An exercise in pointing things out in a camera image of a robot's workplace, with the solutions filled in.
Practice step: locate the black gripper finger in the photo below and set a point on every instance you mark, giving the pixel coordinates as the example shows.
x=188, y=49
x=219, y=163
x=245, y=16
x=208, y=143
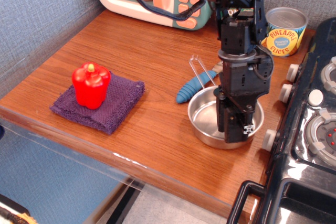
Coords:
x=233, y=125
x=221, y=107

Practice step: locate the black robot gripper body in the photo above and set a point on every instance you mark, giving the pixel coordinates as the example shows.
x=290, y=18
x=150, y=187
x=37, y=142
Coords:
x=244, y=79

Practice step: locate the small steel pot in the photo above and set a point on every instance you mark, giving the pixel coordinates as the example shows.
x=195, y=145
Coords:
x=203, y=116

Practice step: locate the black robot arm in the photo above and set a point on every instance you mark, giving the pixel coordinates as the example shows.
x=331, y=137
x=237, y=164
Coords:
x=241, y=25

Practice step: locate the pineapple slices can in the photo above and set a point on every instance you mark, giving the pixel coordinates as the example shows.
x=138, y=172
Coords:
x=286, y=27

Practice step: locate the black toy stove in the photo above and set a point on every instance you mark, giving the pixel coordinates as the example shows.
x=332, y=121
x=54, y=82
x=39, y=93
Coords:
x=300, y=186

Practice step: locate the purple folded cloth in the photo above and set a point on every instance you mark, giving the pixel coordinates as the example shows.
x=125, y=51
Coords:
x=122, y=96

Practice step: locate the toy microwave oven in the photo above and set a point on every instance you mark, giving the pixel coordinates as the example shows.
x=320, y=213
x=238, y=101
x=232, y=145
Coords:
x=149, y=1

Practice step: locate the red toy bell pepper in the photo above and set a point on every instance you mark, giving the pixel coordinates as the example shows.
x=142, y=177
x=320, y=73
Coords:
x=91, y=82

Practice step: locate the blue handled toy fork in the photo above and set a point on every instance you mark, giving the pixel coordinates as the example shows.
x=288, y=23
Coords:
x=193, y=86

